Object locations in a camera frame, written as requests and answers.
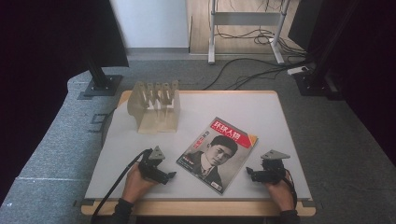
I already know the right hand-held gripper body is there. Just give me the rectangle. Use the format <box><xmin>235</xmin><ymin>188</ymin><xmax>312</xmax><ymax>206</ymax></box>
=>
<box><xmin>250</xmin><ymin>149</ymin><xmax>291</xmax><ymax>185</ymax></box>

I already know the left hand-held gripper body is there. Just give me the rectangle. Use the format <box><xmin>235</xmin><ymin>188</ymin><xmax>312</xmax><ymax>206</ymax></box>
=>
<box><xmin>137</xmin><ymin>146</ymin><xmax>170</xmax><ymax>185</ymax></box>

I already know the person's left hand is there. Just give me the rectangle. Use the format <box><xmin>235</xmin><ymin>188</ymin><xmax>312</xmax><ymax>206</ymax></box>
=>
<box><xmin>120</xmin><ymin>162</ymin><xmax>160</xmax><ymax>204</ymax></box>

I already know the person's right hand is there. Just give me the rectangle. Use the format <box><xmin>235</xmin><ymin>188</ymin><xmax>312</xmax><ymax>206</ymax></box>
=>
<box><xmin>263</xmin><ymin>177</ymin><xmax>296</xmax><ymax>213</ymax></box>

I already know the magazine with portrait cover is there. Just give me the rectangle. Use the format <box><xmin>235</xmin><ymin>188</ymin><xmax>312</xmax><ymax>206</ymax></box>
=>
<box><xmin>176</xmin><ymin>116</ymin><xmax>259</xmax><ymax>196</ymax></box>

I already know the wooden slotted magazine rack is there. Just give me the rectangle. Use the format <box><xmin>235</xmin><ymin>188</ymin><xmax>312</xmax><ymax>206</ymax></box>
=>
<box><xmin>126</xmin><ymin>79</ymin><xmax>182</xmax><ymax>135</ymax></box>

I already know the white table mat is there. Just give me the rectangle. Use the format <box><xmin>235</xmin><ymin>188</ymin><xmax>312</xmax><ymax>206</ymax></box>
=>
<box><xmin>84</xmin><ymin>91</ymin><xmax>313</xmax><ymax>202</ymax></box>

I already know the white power strip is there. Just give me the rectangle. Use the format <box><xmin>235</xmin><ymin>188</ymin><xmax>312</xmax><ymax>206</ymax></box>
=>
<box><xmin>286</xmin><ymin>65</ymin><xmax>310</xmax><ymax>77</ymax></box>

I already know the black curtain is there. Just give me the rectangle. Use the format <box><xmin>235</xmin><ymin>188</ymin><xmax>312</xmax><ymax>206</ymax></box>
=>
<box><xmin>288</xmin><ymin>0</ymin><xmax>396</xmax><ymax>167</ymax></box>
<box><xmin>0</xmin><ymin>0</ymin><xmax>130</xmax><ymax>203</ymax></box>

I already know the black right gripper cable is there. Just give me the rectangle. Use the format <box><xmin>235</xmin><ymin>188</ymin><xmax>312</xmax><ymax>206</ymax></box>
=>
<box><xmin>283</xmin><ymin>168</ymin><xmax>299</xmax><ymax>210</ymax></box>

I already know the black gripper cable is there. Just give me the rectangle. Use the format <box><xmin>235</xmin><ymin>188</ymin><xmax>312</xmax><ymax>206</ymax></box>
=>
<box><xmin>283</xmin><ymin>168</ymin><xmax>299</xmax><ymax>210</ymax></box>
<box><xmin>90</xmin><ymin>148</ymin><xmax>153</xmax><ymax>224</ymax></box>

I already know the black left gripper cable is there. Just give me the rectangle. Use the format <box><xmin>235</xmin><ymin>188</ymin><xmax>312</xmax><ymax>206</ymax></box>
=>
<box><xmin>90</xmin><ymin>148</ymin><xmax>153</xmax><ymax>224</ymax></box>

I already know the black floor cable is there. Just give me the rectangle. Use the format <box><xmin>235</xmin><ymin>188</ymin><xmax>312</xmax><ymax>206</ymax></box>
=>
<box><xmin>202</xmin><ymin>57</ymin><xmax>312</xmax><ymax>91</ymax></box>
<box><xmin>223</xmin><ymin>63</ymin><xmax>314</xmax><ymax>91</ymax></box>

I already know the black stand with base plate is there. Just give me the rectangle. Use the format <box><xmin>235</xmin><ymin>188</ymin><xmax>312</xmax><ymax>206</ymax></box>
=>
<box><xmin>292</xmin><ymin>0</ymin><xmax>362</xmax><ymax>98</ymax></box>
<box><xmin>83</xmin><ymin>57</ymin><xmax>124</xmax><ymax>98</ymax></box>

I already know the tangle of black cables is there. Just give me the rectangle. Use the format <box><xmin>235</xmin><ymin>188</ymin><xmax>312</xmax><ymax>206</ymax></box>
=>
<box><xmin>214</xmin><ymin>0</ymin><xmax>309</xmax><ymax>58</ymax></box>

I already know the white wall panel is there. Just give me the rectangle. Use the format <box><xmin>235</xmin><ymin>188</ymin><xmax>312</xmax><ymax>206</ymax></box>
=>
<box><xmin>109</xmin><ymin>0</ymin><xmax>191</xmax><ymax>49</ymax></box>

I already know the white metal desk frame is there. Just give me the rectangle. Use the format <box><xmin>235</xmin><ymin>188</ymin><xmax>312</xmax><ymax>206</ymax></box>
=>
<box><xmin>207</xmin><ymin>0</ymin><xmax>292</xmax><ymax>65</ymax></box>

